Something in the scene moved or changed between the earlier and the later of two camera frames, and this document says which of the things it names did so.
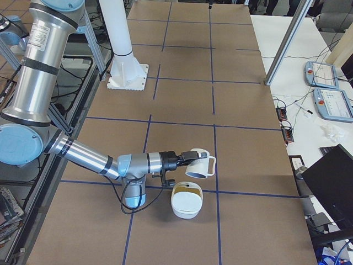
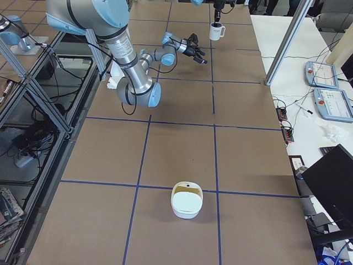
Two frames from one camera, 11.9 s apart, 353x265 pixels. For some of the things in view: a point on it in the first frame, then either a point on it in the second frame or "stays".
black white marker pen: (297, 102) stays
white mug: (198, 168) → (217, 30)
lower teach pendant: (333, 104) stays
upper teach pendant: (320, 74) stays
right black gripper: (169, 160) → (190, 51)
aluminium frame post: (301, 8) stays
